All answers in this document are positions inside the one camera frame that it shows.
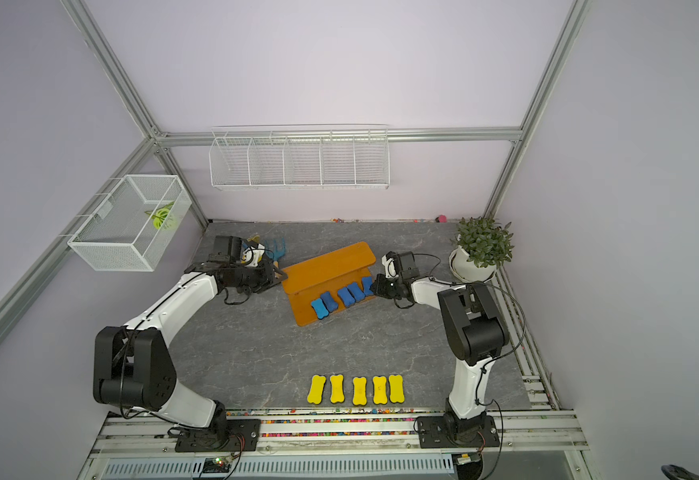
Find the light blue whiteboard eraser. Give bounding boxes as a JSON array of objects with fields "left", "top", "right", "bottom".
[{"left": 311, "top": 298, "right": 330, "bottom": 320}]

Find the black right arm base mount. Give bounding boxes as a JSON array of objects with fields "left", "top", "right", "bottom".
[{"left": 413, "top": 412, "right": 499, "bottom": 450}]

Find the green potted plant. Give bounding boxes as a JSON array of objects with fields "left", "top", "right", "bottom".
[{"left": 457, "top": 216, "right": 513, "bottom": 268}]

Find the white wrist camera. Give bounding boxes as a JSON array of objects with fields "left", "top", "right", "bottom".
[
  {"left": 241, "top": 243, "right": 267, "bottom": 268},
  {"left": 383, "top": 251, "right": 419, "bottom": 281}
]

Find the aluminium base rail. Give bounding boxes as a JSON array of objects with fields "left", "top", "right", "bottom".
[{"left": 79, "top": 408, "right": 599, "bottom": 479}]

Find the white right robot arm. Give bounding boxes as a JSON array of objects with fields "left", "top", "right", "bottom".
[{"left": 371, "top": 274, "right": 509, "bottom": 421}]

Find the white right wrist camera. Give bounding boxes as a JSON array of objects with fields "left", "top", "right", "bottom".
[{"left": 383, "top": 251, "right": 419, "bottom": 281}]

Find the white wire basket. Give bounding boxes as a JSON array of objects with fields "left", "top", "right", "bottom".
[{"left": 68, "top": 174, "right": 193, "bottom": 272}]

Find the white wire wall shelf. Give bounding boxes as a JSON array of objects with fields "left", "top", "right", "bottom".
[{"left": 209, "top": 124, "right": 391, "bottom": 190}]

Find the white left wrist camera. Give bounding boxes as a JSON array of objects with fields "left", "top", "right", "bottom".
[{"left": 241, "top": 243, "right": 267, "bottom": 268}]

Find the green object in basket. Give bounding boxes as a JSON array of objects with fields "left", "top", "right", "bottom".
[{"left": 145, "top": 202, "right": 177, "bottom": 231}]

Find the yellow eraser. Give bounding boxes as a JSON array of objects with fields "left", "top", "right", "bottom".
[
  {"left": 330, "top": 374, "right": 346, "bottom": 404},
  {"left": 307, "top": 375, "right": 327, "bottom": 405},
  {"left": 387, "top": 374, "right": 405, "bottom": 404},
  {"left": 373, "top": 376, "right": 389, "bottom": 405},
  {"left": 351, "top": 377, "right": 367, "bottom": 406}
]

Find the white plant pot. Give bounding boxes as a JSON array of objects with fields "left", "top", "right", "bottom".
[{"left": 449, "top": 246, "right": 497, "bottom": 283}]

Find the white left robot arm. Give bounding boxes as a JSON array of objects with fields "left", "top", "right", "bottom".
[{"left": 93, "top": 236, "right": 288, "bottom": 434}]

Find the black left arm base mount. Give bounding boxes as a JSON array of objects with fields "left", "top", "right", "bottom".
[{"left": 169, "top": 418, "right": 262, "bottom": 453}]

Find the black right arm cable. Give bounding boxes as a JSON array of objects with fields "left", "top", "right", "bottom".
[{"left": 411, "top": 251, "right": 527, "bottom": 421}]

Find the teal garden fork yellow handle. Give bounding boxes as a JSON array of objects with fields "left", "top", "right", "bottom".
[{"left": 264, "top": 238, "right": 288, "bottom": 265}]

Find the orange wooden two-tier shelf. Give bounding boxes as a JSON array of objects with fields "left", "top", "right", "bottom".
[{"left": 283, "top": 241, "right": 377, "bottom": 327}]

